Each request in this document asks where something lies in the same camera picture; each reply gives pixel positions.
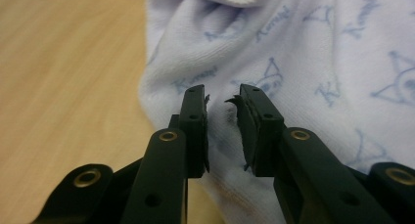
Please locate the pale blue printed cloth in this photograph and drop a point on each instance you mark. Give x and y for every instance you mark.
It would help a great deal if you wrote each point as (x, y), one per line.
(293, 54)

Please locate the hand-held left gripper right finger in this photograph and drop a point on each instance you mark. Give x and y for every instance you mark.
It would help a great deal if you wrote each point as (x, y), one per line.
(293, 171)

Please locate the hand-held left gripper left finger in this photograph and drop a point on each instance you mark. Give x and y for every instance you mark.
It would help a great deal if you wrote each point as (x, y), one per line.
(163, 171)

